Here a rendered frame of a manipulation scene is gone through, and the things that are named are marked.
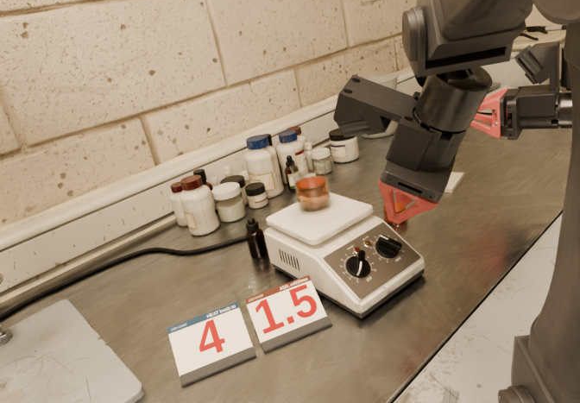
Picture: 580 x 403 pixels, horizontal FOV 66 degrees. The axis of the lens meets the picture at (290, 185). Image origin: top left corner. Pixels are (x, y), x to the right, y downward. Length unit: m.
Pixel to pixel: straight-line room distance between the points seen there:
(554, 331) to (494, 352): 0.26
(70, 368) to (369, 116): 0.48
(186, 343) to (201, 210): 0.34
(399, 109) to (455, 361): 0.27
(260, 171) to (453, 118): 0.57
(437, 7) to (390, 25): 1.16
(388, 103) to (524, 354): 0.27
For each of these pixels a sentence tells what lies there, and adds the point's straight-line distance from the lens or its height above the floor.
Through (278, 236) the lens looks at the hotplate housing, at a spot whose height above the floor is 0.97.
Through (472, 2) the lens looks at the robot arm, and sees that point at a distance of 0.33.
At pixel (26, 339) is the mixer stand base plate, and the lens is 0.77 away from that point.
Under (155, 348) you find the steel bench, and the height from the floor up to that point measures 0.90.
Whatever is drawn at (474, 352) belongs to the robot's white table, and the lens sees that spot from 0.54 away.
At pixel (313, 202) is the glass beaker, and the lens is 0.64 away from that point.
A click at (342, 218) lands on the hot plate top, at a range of 0.63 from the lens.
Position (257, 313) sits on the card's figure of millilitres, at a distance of 0.58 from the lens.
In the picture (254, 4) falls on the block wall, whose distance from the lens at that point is 1.15.
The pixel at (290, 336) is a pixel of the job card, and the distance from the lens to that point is 0.57.
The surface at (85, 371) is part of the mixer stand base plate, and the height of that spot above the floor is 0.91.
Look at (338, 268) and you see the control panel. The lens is 0.58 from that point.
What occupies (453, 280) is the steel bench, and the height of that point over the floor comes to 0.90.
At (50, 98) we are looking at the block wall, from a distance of 0.93.
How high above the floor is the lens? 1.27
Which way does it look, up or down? 21 degrees down
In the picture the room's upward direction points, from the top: 12 degrees counter-clockwise
